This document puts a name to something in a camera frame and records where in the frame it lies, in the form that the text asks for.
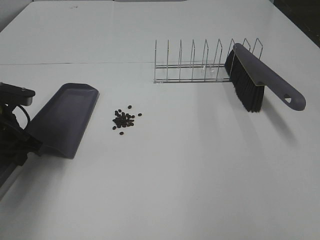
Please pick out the grey hand brush black bristles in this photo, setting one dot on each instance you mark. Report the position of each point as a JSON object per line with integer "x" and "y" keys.
{"x": 250, "y": 76}

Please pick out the pile of coffee beans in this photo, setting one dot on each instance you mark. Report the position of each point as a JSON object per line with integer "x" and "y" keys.
{"x": 124, "y": 118}

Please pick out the grey plastic dustpan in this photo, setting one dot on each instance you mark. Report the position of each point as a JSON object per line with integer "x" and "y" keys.
{"x": 59, "y": 125}

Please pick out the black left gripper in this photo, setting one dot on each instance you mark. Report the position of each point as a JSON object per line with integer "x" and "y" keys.
{"x": 15, "y": 142}

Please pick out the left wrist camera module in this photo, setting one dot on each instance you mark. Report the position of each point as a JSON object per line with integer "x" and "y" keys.
{"x": 14, "y": 95}

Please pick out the chrome wire dish rack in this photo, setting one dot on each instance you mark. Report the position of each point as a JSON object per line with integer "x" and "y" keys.
{"x": 203, "y": 64}

